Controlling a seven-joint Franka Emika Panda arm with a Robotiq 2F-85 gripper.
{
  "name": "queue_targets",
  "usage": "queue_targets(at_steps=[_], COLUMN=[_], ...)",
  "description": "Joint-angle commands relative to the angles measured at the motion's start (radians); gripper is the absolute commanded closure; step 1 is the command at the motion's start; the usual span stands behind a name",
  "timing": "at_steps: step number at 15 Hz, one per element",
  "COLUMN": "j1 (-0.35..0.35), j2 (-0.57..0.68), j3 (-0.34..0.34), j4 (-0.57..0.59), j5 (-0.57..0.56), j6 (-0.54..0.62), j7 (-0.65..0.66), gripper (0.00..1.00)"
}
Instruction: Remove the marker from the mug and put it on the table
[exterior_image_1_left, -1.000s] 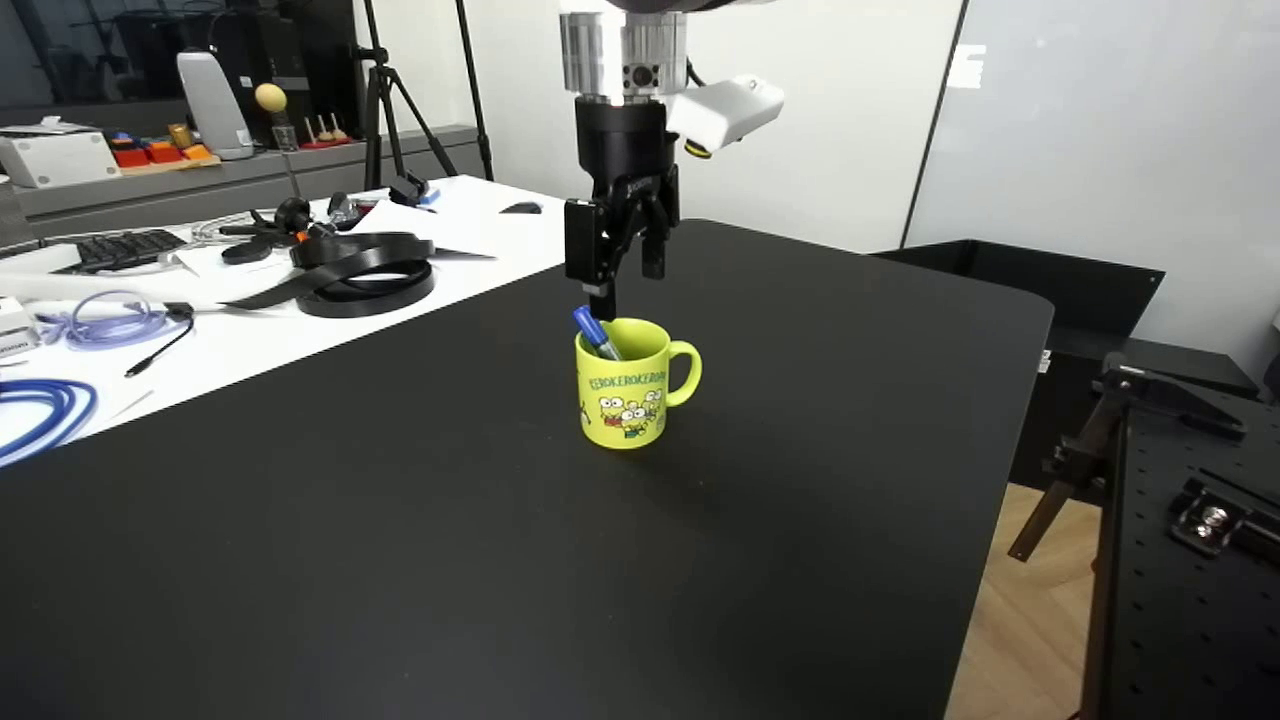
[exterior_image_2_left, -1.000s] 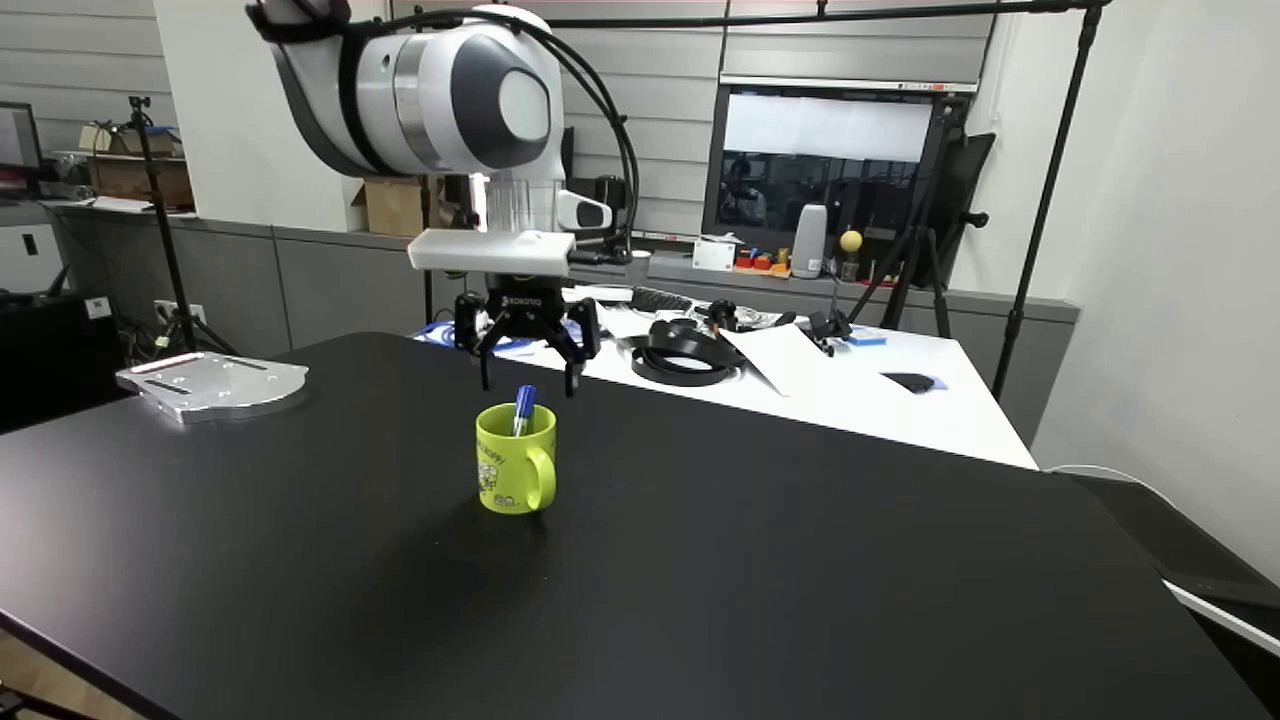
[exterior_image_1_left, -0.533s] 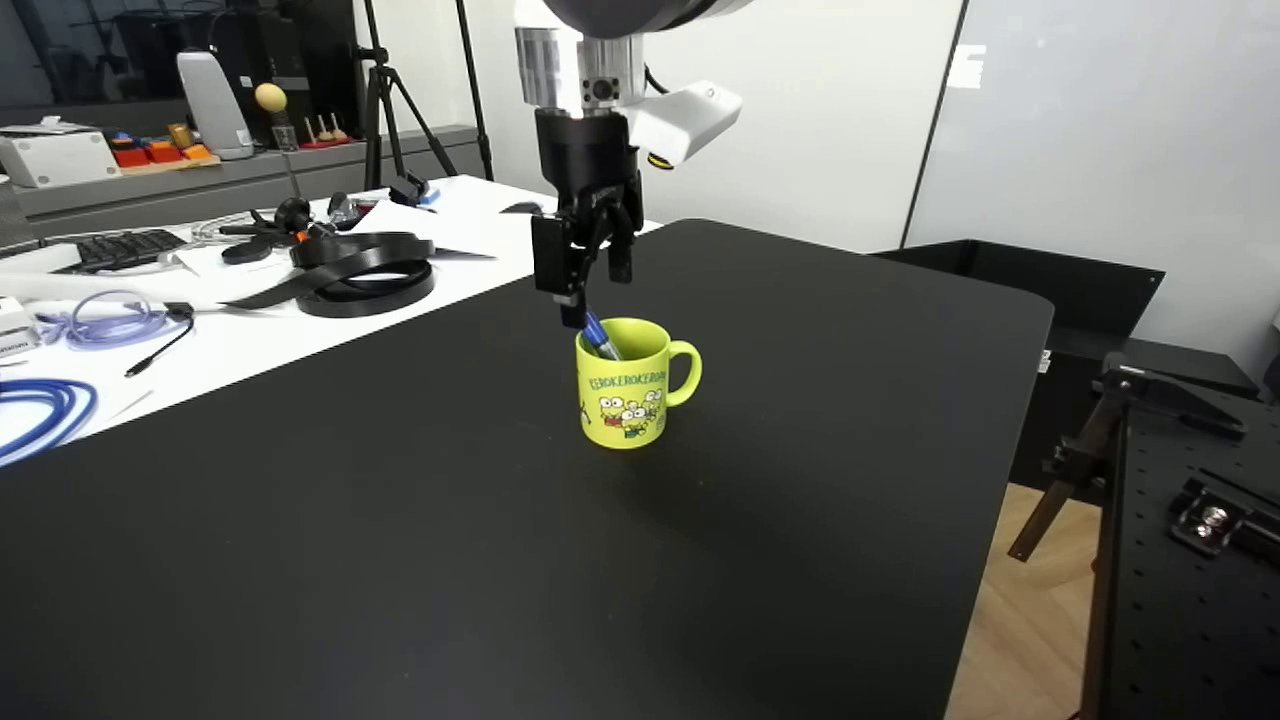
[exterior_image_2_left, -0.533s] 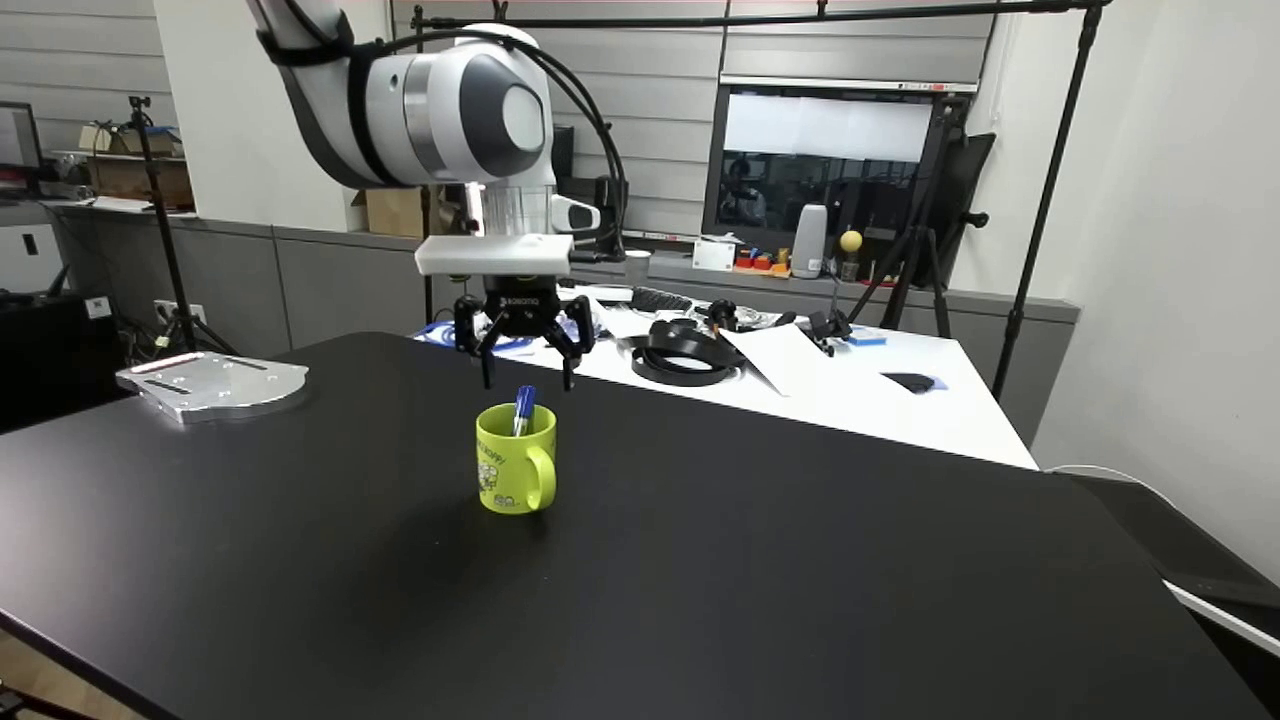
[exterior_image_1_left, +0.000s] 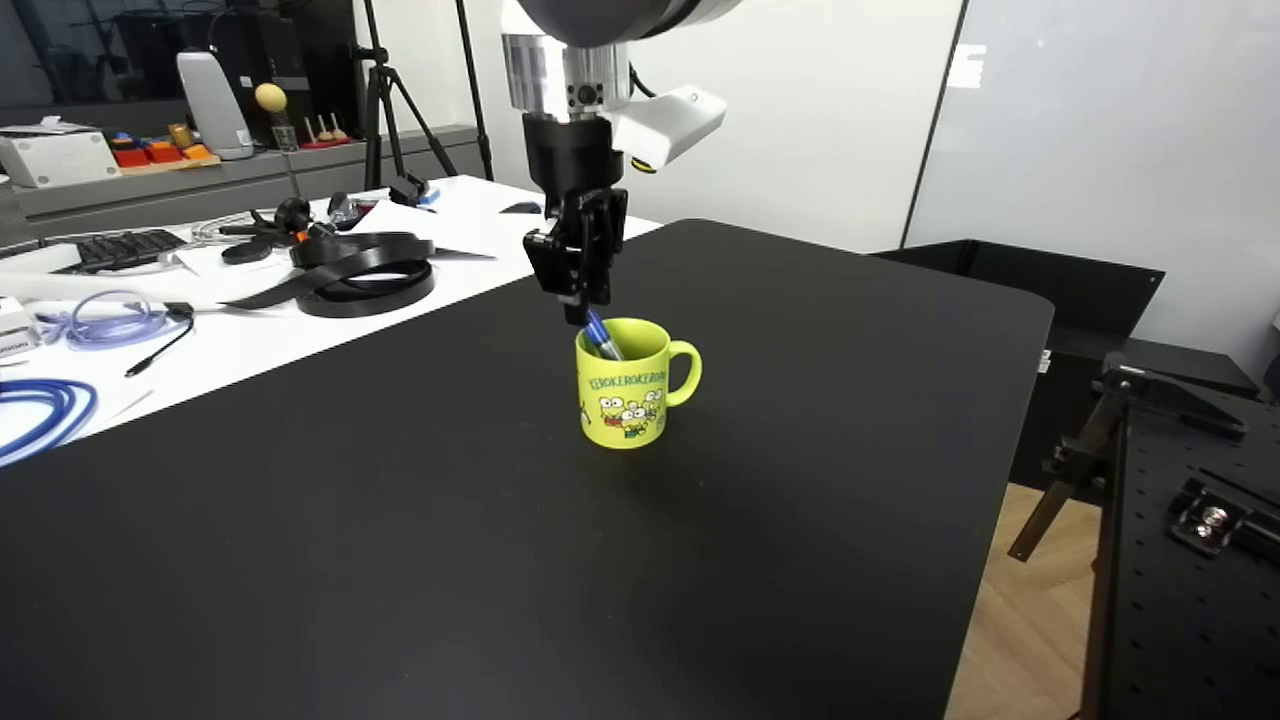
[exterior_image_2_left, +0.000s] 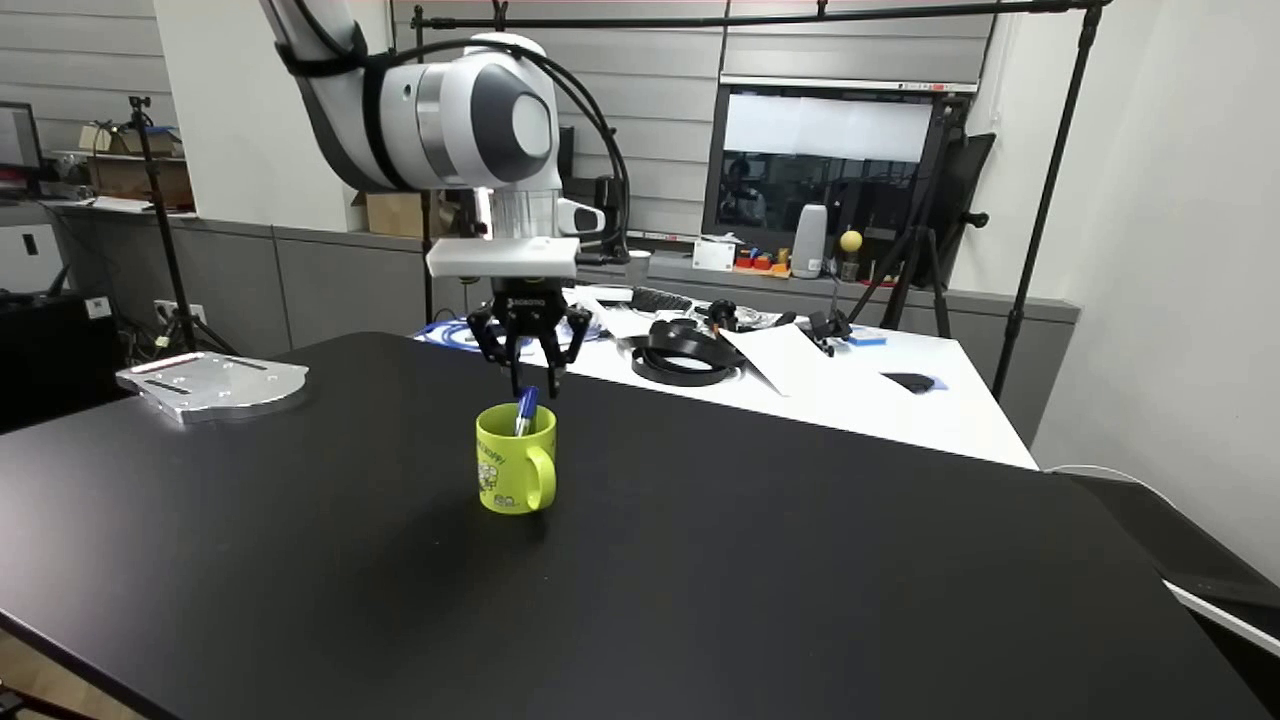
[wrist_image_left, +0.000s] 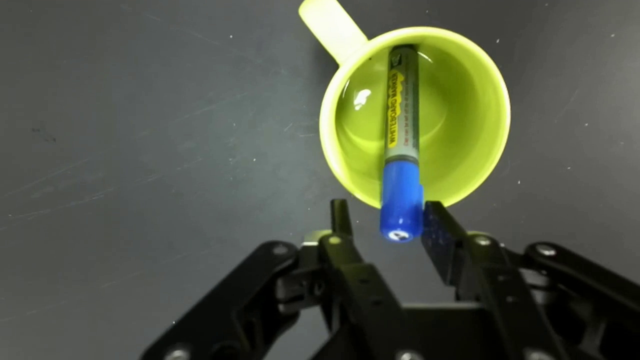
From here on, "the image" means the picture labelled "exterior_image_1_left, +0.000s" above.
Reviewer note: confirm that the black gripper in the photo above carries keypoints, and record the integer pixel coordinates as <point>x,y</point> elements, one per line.
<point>573,163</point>

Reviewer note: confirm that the blue marker pen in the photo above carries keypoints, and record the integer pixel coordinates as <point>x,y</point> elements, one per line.
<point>601,332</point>

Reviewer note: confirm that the yellow-green cartoon mug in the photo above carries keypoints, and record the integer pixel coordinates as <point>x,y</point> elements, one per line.
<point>624,394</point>

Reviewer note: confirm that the small blue item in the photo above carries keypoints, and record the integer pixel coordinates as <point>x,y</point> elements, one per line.
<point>427,198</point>

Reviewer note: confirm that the black tripod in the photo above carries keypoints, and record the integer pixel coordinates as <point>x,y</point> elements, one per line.
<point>381,82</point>

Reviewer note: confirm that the black gadget with arms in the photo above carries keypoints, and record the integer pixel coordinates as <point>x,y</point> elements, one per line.
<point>285,228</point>

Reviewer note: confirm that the stand with yellow ball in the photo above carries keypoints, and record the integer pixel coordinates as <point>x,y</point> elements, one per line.
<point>274,97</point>

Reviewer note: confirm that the grey workbench shelf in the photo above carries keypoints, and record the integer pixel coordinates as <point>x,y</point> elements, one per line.
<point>201,183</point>

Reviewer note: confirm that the grey curved panel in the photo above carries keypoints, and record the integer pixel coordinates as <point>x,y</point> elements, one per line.
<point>208,101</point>

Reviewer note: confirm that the white paper note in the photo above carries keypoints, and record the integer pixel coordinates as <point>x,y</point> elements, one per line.
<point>970,67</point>

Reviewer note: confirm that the red and orange blocks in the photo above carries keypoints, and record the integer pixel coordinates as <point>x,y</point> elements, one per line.
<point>163,149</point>

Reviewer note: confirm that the black keyboard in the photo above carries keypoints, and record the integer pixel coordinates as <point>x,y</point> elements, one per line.
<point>122,250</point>

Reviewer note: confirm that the clear bluish tube loop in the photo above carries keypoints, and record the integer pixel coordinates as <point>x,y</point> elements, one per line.
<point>126,320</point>

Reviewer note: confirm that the white flat device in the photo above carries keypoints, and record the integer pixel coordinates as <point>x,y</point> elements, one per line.
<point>57,153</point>

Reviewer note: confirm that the black angled strut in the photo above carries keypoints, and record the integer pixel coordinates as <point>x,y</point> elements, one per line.
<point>1065,475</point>

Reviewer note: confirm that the black perforated breadboard table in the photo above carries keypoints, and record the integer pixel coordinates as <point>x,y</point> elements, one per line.
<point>1184,624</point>

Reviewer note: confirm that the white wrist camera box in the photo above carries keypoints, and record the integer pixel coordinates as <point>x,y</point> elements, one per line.
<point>675,122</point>

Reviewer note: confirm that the metal clamp mount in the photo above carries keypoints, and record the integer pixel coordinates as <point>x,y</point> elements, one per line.
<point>1221,517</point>

